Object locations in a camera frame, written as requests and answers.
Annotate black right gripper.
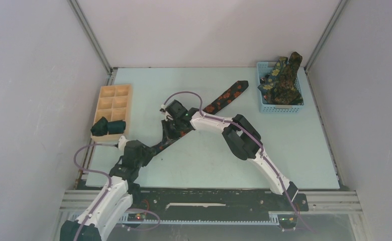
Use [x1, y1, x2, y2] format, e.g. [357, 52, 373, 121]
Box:
[162, 117, 183, 147]

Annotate black orange-flower tie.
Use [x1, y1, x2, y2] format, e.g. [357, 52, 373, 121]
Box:
[152, 80, 249, 155]

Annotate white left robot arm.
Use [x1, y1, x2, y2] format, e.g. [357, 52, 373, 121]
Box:
[59, 140, 160, 240]

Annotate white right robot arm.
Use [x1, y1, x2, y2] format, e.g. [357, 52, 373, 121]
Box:
[160, 100, 299, 210]

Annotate rolled dark green tie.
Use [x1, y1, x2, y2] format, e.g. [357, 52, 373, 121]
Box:
[107, 120, 126, 135]

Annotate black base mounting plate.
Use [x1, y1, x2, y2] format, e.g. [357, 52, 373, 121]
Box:
[132, 188, 309, 220]

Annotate wooden compartment organizer box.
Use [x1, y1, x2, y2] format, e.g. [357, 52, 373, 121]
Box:
[91, 84, 133, 143]

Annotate navy yellow-flower tie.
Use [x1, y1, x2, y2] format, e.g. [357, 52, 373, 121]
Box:
[257, 57, 288, 104]

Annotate light blue plastic basket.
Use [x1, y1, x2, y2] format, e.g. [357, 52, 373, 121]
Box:
[256, 58, 305, 113]

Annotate dark gold-patterned tie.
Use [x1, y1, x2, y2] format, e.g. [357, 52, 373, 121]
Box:
[271, 52, 304, 105]

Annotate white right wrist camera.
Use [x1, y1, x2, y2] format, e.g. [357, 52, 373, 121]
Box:
[160, 104, 173, 121]

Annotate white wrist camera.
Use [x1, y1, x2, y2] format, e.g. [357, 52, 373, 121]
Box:
[160, 104, 173, 121]
[117, 136, 128, 151]

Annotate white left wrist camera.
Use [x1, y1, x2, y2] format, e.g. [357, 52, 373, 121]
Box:
[117, 136, 128, 151]

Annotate light blue cable duct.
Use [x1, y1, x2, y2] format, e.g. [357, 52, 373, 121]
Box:
[118, 213, 280, 225]

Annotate aluminium frame rail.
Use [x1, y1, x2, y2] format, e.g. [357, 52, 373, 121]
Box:
[303, 191, 362, 214]

